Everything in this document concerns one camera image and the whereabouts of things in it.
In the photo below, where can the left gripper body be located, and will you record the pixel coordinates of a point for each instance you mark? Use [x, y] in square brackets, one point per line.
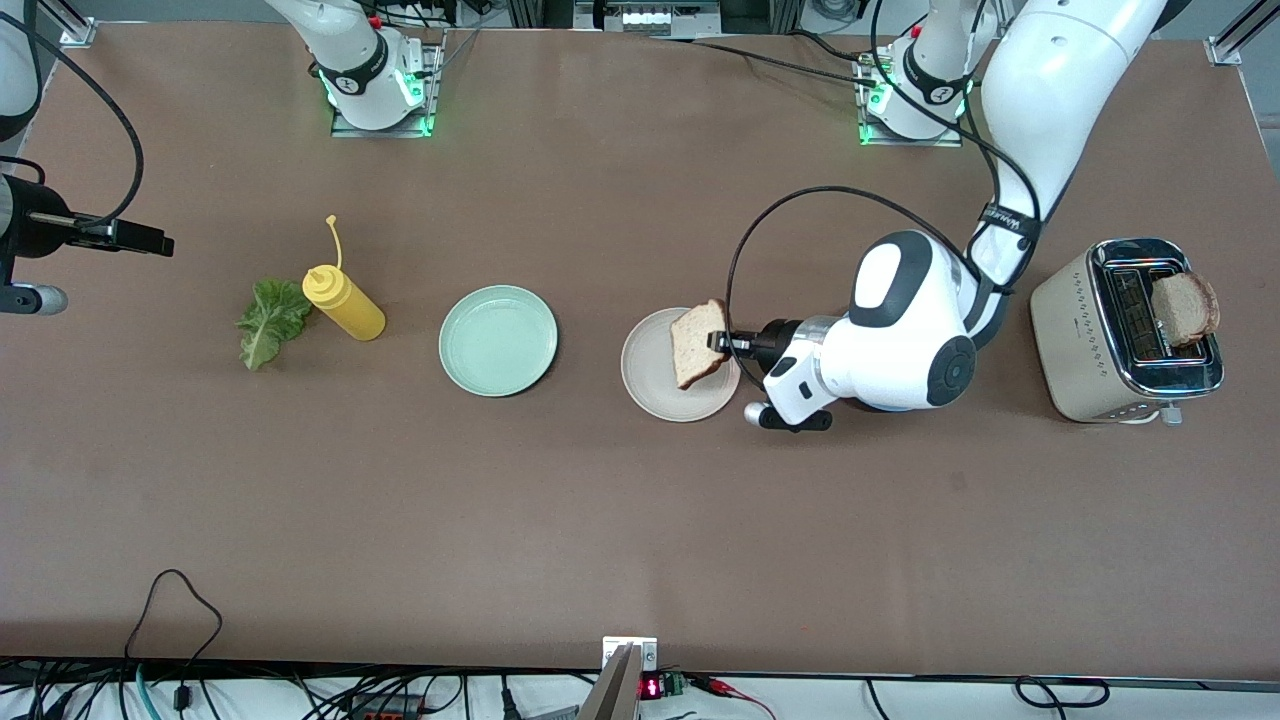
[775, 339]

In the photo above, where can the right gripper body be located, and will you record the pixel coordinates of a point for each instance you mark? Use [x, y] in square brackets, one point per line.
[30, 232]

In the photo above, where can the brown-crust bread slice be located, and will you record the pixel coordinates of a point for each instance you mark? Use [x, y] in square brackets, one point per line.
[1185, 305]
[695, 350]

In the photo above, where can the green lettuce leaf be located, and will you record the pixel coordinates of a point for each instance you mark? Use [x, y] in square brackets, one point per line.
[270, 320]

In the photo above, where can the yellow squeeze bottle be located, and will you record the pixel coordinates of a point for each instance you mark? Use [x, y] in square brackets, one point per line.
[352, 312]

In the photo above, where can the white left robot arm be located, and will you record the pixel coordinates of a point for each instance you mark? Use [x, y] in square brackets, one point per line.
[900, 340]

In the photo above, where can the beige plate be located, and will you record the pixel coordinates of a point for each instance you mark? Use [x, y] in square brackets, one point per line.
[650, 370]

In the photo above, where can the pale green plate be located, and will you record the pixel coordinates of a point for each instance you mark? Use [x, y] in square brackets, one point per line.
[498, 340]

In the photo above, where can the beige toaster chrome top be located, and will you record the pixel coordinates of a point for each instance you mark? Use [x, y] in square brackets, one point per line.
[1075, 350]

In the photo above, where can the grey equipment box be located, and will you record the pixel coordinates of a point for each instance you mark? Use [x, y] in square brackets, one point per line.
[650, 18]

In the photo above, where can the red black clip leads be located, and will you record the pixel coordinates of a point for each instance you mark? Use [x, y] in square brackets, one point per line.
[720, 685]

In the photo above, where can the red digit display module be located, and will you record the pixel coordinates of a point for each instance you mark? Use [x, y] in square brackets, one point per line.
[652, 688]

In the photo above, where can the aluminium corner bracket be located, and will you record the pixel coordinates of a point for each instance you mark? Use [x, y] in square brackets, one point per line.
[1225, 50]
[75, 30]

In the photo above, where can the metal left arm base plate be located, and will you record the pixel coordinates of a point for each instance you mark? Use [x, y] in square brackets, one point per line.
[910, 143]

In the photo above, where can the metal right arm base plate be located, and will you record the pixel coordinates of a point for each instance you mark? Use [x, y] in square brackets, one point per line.
[385, 132]

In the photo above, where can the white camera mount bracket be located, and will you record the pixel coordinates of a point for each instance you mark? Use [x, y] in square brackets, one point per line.
[645, 655]

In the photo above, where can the grey aluminium camera post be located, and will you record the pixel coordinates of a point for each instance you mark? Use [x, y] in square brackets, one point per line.
[612, 695]

